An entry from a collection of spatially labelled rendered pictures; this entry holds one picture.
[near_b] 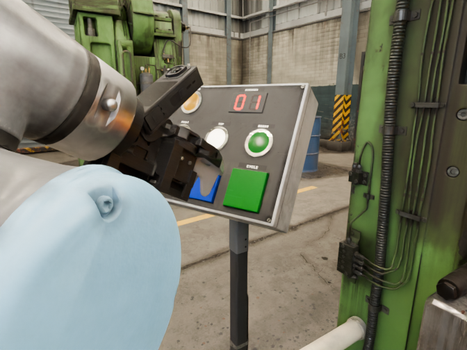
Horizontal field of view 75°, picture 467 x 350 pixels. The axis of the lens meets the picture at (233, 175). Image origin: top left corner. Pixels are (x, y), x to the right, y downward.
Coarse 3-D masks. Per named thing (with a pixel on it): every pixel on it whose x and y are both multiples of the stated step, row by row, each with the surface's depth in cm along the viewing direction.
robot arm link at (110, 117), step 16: (112, 80) 26; (128, 80) 29; (96, 96) 24; (112, 96) 26; (128, 96) 27; (96, 112) 25; (112, 112) 26; (128, 112) 27; (80, 128) 24; (96, 128) 25; (112, 128) 26; (128, 128) 27; (48, 144) 25; (64, 144) 25; (80, 144) 25; (96, 144) 26; (112, 144) 27
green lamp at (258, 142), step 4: (260, 132) 58; (252, 136) 59; (256, 136) 58; (260, 136) 58; (264, 136) 57; (252, 140) 58; (256, 140) 58; (260, 140) 57; (264, 140) 57; (268, 140) 57; (248, 144) 59; (252, 144) 58; (256, 144) 58; (260, 144) 57; (264, 144) 57; (252, 148) 58; (256, 148) 57; (260, 148) 57; (264, 148) 57; (256, 152) 57; (260, 152) 57
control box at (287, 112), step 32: (224, 96) 66; (288, 96) 58; (192, 128) 67; (224, 128) 63; (256, 128) 59; (288, 128) 56; (224, 160) 60; (256, 160) 57; (288, 160) 54; (224, 192) 58; (288, 192) 55; (256, 224) 57; (288, 224) 58
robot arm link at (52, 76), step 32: (0, 0) 19; (0, 32) 18; (32, 32) 20; (0, 64) 18; (32, 64) 20; (64, 64) 22; (96, 64) 25; (0, 96) 19; (32, 96) 21; (64, 96) 22; (0, 128) 19; (32, 128) 22; (64, 128) 23
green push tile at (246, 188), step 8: (232, 176) 58; (240, 176) 57; (248, 176) 56; (256, 176) 55; (264, 176) 54; (232, 184) 57; (240, 184) 56; (248, 184) 55; (256, 184) 55; (264, 184) 54; (232, 192) 56; (240, 192) 56; (248, 192) 55; (256, 192) 54; (224, 200) 57; (232, 200) 56; (240, 200) 55; (248, 200) 54; (256, 200) 54; (240, 208) 55; (248, 208) 54; (256, 208) 53
